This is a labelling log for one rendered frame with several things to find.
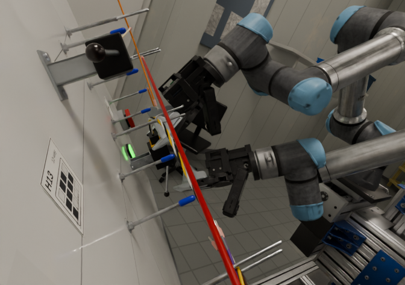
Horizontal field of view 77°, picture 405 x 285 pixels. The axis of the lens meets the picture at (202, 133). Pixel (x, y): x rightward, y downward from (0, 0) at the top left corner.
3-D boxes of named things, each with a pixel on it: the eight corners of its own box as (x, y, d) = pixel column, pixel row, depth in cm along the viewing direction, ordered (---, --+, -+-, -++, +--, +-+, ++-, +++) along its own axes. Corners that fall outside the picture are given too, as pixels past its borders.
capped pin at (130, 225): (126, 226, 29) (194, 194, 31) (125, 218, 30) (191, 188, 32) (131, 235, 30) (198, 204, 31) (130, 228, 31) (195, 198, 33)
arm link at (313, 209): (319, 199, 69) (313, 161, 67) (328, 222, 59) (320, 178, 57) (289, 202, 71) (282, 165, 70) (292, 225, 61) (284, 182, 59)
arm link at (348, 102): (353, 153, 103) (375, 23, 66) (322, 135, 113) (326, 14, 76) (373, 137, 105) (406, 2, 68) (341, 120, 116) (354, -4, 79)
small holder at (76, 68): (5, 38, 17) (114, 8, 18) (47, 55, 25) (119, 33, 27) (39, 105, 18) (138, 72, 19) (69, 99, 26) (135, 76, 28)
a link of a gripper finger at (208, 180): (191, 182, 64) (225, 175, 63) (193, 189, 63) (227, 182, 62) (187, 179, 60) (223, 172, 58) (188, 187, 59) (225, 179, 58)
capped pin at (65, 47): (65, 50, 35) (126, 32, 36) (65, 55, 34) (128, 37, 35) (59, 40, 34) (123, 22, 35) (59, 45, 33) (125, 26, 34)
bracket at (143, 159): (134, 173, 56) (155, 164, 57) (129, 164, 55) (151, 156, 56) (132, 164, 60) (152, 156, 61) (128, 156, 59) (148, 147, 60)
